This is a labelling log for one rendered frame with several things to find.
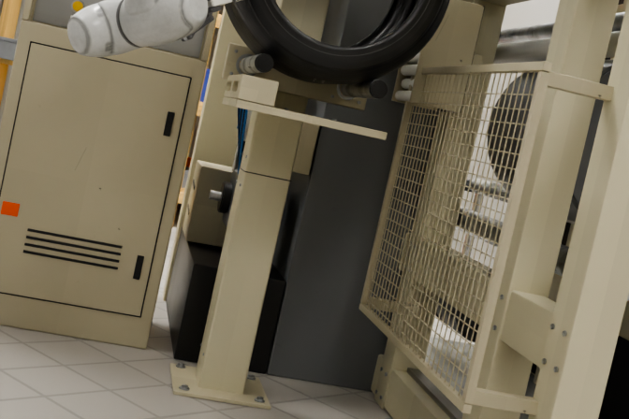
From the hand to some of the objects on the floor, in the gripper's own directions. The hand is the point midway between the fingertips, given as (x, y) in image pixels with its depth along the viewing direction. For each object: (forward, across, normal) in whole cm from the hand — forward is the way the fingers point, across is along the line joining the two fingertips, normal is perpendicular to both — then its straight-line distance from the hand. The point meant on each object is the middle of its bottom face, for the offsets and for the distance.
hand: (217, 2), depth 218 cm
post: (+12, +100, -55) cm, 115 cm away
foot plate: (+12, +100, -55) cm, 114 cm away
